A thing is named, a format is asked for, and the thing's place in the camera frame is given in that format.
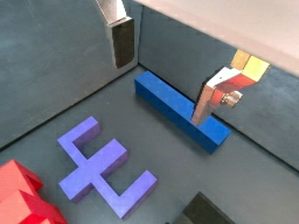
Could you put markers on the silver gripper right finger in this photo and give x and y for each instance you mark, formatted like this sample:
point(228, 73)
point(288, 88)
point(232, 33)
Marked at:
point(221, 88)

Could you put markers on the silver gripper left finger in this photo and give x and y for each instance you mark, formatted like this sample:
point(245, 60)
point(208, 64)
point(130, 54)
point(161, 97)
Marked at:
point(121, 30)

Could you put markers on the blue rectangular bar block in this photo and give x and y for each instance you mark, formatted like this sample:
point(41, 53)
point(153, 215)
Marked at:
point(176, 106)

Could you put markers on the purple comb-shaped block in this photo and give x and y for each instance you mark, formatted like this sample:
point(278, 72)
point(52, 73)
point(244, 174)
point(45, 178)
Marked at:
point(94, 169)

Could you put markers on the red comb-shaped block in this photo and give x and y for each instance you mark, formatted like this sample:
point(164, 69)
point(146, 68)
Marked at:
point(22, 206)

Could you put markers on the black angled bracket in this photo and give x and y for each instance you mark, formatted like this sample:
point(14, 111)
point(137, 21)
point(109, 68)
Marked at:
point(202, 212)

